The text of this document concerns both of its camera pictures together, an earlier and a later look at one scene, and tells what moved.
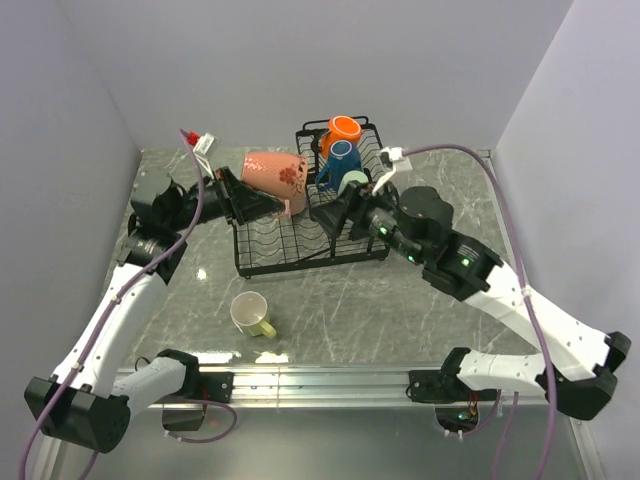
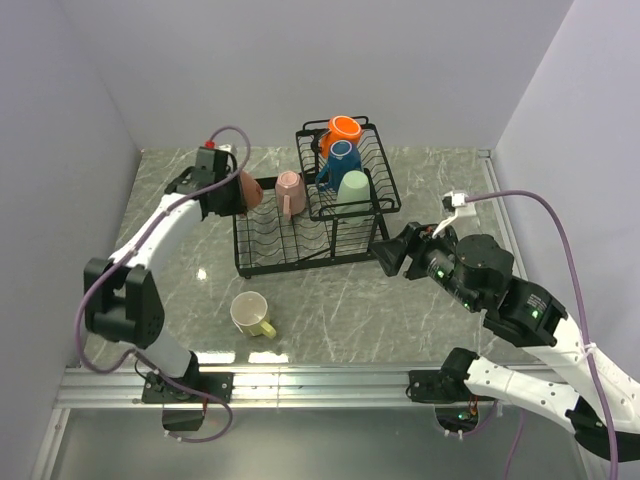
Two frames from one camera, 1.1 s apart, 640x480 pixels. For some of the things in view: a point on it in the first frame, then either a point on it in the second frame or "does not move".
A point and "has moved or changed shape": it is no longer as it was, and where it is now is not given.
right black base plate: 436,386 does not move
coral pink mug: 280,173 has moved or changed shape
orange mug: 341,128 does not move
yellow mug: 249,312 does not move
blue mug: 342,159 does not move
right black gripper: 354,202 to 415,240
